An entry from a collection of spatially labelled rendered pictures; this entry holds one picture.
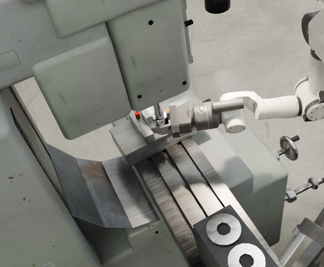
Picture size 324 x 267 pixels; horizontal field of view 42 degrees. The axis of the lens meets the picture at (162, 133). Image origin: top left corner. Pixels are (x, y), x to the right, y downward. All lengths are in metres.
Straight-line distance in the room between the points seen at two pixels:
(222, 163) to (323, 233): 0.90
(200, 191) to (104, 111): 0.50
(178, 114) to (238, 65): 1.96
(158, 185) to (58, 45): 0.69
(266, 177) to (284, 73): 1.62
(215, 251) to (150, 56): 0.51
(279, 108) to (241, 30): 2.27
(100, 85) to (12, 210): 0.36
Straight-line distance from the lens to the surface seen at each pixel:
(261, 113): 1.36
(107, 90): 1.03
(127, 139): 1.50
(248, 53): 3.37
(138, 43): 1.01
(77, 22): 0.91
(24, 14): 0.89
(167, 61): 1.08
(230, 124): 1.32
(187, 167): 1.47
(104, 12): 0.92
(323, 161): 2.70
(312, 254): 1.93
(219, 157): 1.59
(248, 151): 1.75
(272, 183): 1.69
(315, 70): 1.31
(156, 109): 1.30
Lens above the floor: 2.13
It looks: 49 degrees down
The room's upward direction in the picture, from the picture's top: 13 degrees counter-clockwise
